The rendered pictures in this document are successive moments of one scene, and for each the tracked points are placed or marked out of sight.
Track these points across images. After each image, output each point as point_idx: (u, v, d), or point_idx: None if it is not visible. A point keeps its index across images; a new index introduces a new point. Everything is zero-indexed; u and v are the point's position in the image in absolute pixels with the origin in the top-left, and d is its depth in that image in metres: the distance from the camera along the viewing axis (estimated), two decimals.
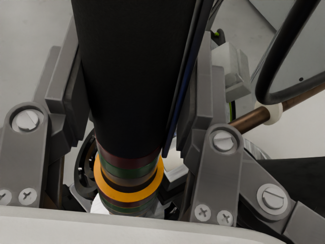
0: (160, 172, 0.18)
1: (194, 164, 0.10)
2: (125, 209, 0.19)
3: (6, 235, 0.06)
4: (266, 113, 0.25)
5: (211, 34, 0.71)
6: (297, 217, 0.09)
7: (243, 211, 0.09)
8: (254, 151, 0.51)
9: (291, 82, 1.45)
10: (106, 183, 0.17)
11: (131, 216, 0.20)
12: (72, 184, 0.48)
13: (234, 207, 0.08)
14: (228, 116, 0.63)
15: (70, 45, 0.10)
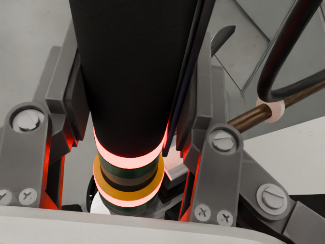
0: (161, 170, 0.18)
1: (194, 164, 0.10)
2: (125, 208, 0.18)
3: (6, 235, 0.06)
4: (268, 111, 0.25)
5: None
6: (297, 217, 0.09)
7: (243, 211, 0.09)
8: None
9: None
10: (106, 182, 0.17)
11: (131, 214, 0.20)
12: (83, 205, 0.61)
13: (234, 207, 0.08)
14: None
15: (70, 45, 0.10)
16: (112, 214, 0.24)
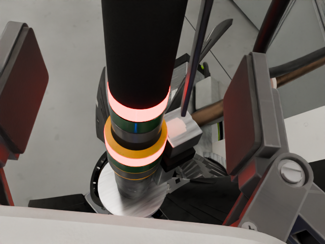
0: (165, 133, 0.20)
1: (254, 192, 0.10)
2: (132, 169, 0.20)
3: (6, 235, 0.06)
4: None
5: (198, 67, 0.86)
6: None
7: (307, 235, 0.09)
8: None
9: None
10: (116, 142, 0.19)
11: (137, 177, 0.22)
12: None
13: (282, 239, 0.08)
14: (210, 136, 0.78)
15: (0, 54, 0.09)
16: (119, 183, 0.26)
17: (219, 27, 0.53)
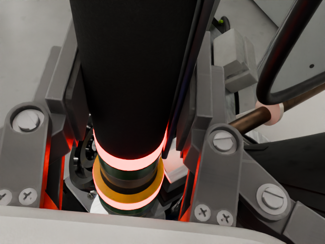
0: (161, 173, 0.18)
1: (193, 164, 0.10)
2: (124, 211, 0.18)
3: (6, 235, 0.06)
4: (267, 114, 0.25)
5: (215, 22, 0.68)
6: (297, 217, 0.09)
7: (242, 211, 0.09)
8: (263, 142, 0.48)
9: (295, 78, 1.42)
10: (106, 185, 0.17)
11: None
12: None
13: (234, 207, 0.08)
14: (233, 107, 0.60)
15: (70, 45, 0.10)
16: None
17: None
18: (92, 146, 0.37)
